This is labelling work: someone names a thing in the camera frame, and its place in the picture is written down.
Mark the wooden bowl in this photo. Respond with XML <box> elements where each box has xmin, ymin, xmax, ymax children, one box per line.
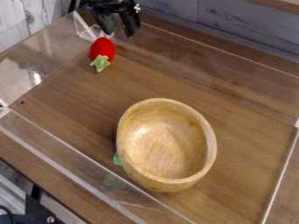
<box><xmin>116</xmin><ymin>98</ymin><xmax>217</xmax><ymax>193</ymax></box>

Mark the red plush strawberry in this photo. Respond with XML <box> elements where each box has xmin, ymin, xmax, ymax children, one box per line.
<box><xmin>89</xmin><ymin>37</ymin><xmax>116</xmax><ymax>73</ymax></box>

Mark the black clamp with screw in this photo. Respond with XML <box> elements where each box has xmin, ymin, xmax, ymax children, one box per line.
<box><xmin>24</xmin><ymin>195</ymin><xmax>65</xmax><ymax>224</ymax></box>

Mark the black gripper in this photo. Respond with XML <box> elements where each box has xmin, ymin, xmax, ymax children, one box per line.
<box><xmin>87</xmin><ymin>0</ymin><xmax>141</xmax><ymax>37</ymax></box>

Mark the clear acrylic barrier wall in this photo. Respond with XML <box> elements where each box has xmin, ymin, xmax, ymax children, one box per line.
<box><xmin>0</xmin><ymin>12</ymin><xmax>299</xmax><ymax>224</ymax></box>

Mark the black cable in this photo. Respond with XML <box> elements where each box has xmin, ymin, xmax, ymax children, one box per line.
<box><xmin>0</xmin><ymin>205</ymin><xmax>14</xmax><ymax>224</ymax></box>

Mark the green object behind bowl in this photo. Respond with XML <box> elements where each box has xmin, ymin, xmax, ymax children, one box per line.
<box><xmin>113</xmin><ymin>153</ymin><xmax>121</xmax><ymax>166</ymax></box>

